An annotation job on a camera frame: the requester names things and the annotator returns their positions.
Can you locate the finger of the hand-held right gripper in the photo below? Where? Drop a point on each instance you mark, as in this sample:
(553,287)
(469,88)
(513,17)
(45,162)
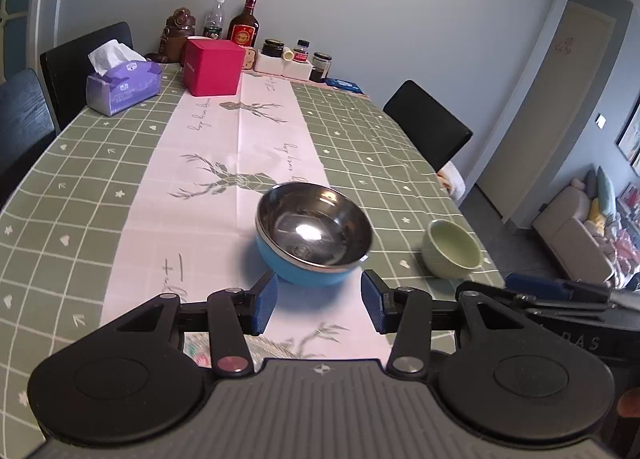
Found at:
(540,286)
(492,289)

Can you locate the red square box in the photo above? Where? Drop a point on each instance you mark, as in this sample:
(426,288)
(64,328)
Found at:
(212,69)

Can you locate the white deer print table runner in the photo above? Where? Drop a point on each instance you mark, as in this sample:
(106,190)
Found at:
(200,219)

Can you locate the brown figurine bottle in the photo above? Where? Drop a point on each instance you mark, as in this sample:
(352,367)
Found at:
(172,39)

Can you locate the tall dark glass jar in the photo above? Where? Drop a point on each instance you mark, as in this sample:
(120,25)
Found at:
(320,68)

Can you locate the cream door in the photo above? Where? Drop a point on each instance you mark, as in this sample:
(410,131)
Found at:
(545,114)

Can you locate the white light switch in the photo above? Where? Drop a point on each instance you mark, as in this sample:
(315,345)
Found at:
(601,121)

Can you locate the black chair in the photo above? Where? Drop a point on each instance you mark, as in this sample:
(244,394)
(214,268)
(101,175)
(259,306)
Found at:
(425,124)
(70,74)
(22,129)

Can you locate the pink patterned blanket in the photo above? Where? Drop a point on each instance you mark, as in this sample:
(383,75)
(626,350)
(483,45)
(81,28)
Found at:
(625,244)

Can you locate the blue flat packet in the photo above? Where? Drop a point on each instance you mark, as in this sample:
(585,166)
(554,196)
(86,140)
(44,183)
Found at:
(345,85)

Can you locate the white rectangular box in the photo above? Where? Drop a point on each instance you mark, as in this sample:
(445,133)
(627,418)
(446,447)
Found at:
(285,70)

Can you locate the purple tissue pack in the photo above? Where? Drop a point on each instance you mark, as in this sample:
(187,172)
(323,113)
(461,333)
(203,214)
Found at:
(122,86)

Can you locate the blue steel bowl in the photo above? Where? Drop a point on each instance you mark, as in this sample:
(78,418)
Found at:
(300,269)

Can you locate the framed wall painting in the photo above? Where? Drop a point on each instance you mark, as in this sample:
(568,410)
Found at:
(632,139)

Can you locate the white yellow cloth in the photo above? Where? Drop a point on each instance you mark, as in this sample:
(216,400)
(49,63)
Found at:
(454,181)

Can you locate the small cream cup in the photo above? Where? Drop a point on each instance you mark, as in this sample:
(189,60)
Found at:
(289,55)

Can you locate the white glass panel door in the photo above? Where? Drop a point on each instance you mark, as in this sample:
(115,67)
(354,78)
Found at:
(15,4)

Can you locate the small red label bottle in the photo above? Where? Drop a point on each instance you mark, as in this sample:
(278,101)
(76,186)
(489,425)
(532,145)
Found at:
(301,53)

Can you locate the dark jar with black lid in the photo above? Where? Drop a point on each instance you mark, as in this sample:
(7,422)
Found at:
(273,48)

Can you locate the pink door sticker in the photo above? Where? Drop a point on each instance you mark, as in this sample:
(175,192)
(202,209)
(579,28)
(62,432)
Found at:
(564,45)

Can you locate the amber liquor bottle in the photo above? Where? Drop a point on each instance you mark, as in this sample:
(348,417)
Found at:
(243,31)

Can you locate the green checked tablecloth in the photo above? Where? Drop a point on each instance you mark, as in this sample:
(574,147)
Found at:
(75,219)

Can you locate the yellow plush toy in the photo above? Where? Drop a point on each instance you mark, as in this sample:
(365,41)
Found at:
(596,214)

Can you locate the beige sofa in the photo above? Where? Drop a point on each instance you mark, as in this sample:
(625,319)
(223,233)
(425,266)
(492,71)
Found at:
(570,234)

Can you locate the clear plastic water bottle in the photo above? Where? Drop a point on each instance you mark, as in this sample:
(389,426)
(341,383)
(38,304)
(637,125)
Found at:
(214,21)

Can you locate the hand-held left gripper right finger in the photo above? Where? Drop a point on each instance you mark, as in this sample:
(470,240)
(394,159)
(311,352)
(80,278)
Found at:
(372,301)

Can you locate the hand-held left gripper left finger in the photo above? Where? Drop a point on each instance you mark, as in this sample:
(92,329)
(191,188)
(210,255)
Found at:
(264,304)

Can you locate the pink plush toy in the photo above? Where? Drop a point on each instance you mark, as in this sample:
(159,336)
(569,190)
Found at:
(577,184)

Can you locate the teal cushion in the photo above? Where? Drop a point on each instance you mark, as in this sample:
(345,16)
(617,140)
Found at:
(606,191)

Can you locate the green ceramic bowl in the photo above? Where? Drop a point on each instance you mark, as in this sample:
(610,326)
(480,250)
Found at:
(450,251)

